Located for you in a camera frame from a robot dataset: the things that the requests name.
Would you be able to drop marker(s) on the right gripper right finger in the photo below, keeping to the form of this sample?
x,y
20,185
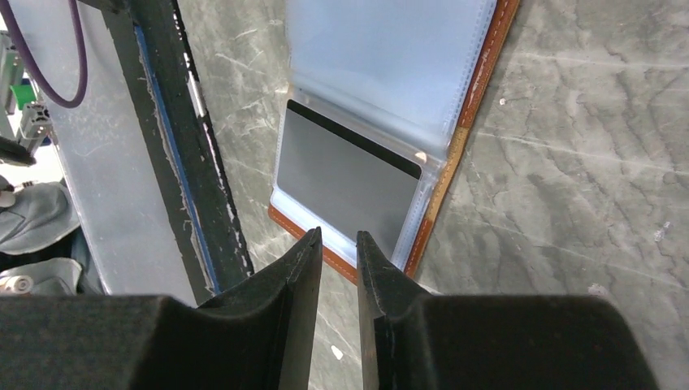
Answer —
x,y
413,339

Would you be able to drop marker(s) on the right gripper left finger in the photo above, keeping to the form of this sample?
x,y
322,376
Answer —
x,y
256,335

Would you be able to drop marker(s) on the grey card magnetic stripe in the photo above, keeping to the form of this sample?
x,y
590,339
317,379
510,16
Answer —
x,y
329,176

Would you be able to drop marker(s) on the brown leather card holder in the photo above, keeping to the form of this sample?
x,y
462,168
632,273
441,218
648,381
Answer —
x,y
408,75

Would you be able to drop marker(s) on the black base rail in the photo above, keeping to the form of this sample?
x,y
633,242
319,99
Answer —
x,y
153,49

